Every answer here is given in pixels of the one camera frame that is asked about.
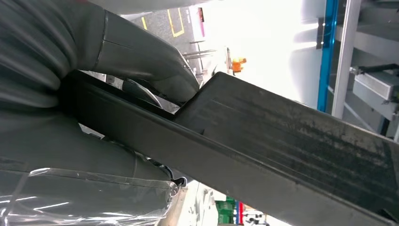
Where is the green crate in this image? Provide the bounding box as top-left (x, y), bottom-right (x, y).
top-left (215, 196), bottom-right (236, 225)

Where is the blue metal post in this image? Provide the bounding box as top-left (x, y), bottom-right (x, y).
top-left (317, 0), bottom-right (339, 113)

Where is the grey metal post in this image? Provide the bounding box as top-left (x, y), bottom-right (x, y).
top-left (331, 0), bottom-right (363, 120)

